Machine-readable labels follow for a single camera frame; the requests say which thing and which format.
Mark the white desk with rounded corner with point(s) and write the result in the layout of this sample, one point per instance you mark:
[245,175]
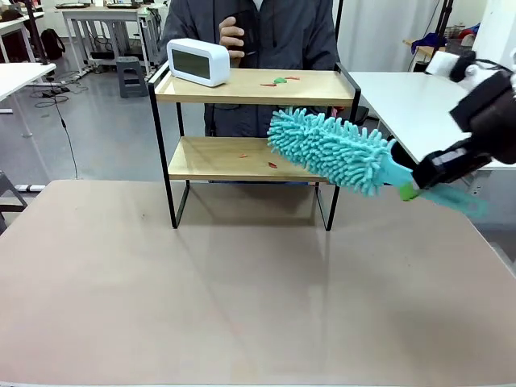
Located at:
[20,76]

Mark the large white table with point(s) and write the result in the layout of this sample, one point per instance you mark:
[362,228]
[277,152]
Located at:
[407,105]

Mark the two-tier wooden shelf black frame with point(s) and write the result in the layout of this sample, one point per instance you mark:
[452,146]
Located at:
[250,93]

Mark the white digital alarm clock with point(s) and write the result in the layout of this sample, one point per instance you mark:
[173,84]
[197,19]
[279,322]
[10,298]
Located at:
[193,63]

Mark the black tripod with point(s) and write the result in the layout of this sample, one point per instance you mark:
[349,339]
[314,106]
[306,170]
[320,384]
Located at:
[443,18]

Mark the person's grey jacket torso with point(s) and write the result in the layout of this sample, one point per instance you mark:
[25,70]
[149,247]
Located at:
[290,36]

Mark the teal microfiber duster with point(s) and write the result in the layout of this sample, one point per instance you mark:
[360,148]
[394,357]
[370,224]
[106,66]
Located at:
[330,151]

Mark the person's right hand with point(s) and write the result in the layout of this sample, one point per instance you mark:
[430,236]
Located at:
[230,38]

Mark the green paper scrap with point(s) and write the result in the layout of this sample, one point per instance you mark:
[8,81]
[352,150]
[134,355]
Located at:
[279,81]

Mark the grey chair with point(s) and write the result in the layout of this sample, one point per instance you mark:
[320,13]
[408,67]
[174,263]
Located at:
[10,201]

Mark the colourful cloth pile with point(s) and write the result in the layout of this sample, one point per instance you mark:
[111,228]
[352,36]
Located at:
[439,38]

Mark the white desk with grey legs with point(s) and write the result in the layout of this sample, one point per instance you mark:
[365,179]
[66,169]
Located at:
[101,16]

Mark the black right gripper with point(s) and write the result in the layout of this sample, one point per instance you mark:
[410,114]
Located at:
[493,121]

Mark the thick black pole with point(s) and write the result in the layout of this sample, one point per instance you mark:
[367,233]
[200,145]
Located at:
[36,32]

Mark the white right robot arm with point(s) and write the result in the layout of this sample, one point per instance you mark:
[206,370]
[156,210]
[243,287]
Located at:
[441,64]

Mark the grey plastic step stool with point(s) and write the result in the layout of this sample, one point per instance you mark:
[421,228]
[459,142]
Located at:
[131,76]

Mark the long red paper scrap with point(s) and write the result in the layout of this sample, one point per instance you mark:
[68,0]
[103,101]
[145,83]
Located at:
[267,85]

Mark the white power strip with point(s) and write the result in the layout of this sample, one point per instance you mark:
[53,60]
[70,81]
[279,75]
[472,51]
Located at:
[29,188]

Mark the black backpack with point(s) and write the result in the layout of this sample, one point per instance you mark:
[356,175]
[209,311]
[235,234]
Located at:
[51,43]

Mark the black stand pole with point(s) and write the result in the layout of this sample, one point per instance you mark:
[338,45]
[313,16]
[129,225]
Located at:
[338,28]

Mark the black smartphone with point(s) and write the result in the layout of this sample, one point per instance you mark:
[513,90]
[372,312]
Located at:
[249,34]

